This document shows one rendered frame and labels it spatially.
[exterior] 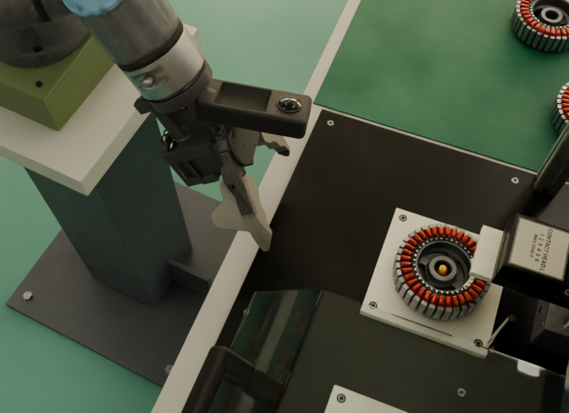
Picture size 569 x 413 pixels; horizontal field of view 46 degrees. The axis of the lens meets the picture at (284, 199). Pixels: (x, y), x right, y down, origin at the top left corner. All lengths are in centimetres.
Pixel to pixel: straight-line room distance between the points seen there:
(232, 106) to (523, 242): 32
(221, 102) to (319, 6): 155
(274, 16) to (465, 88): 122
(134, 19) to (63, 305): 116
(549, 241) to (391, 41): 47
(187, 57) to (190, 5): 158
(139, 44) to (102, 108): 40
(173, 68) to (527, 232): 39
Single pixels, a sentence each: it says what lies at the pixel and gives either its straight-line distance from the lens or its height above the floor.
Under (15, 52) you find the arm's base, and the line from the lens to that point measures 98.
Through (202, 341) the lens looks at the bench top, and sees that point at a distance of 82.
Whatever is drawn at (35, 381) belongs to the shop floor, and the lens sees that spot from 167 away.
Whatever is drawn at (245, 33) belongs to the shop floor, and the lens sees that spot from 212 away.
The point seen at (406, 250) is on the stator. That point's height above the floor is 82.
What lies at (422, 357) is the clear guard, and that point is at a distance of 49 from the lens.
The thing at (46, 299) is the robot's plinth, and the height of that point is 2.
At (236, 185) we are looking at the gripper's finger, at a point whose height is 94.
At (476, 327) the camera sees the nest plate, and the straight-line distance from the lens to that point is 82.
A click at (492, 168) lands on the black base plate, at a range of 94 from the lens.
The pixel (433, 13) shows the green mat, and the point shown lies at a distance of 113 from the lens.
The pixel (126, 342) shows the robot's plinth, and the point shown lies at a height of 2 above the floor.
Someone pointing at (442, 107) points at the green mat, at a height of 75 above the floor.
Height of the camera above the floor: 152
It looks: 60 degrees down
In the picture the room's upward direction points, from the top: straight up
